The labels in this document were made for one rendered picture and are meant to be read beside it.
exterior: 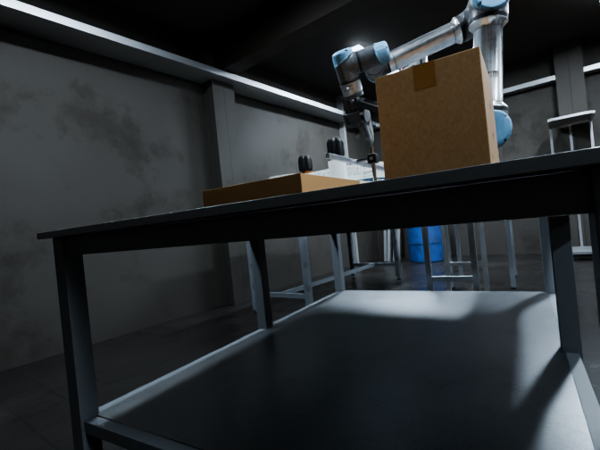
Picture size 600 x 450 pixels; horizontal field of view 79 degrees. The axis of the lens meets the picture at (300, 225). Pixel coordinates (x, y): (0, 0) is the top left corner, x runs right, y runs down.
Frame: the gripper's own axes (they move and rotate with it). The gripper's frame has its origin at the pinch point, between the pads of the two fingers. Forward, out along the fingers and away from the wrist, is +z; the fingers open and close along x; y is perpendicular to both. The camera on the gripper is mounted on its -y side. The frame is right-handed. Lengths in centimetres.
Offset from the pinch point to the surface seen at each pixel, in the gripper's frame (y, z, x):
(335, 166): 27.7, 14.0, -18.4
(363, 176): 23, 29, -37
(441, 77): -35, -26, 42
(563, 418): -52, 58, 68
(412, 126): -27, -17, 47
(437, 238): 65, 281, -342
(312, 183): -12, -19, 76
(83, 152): 248, -27, -46
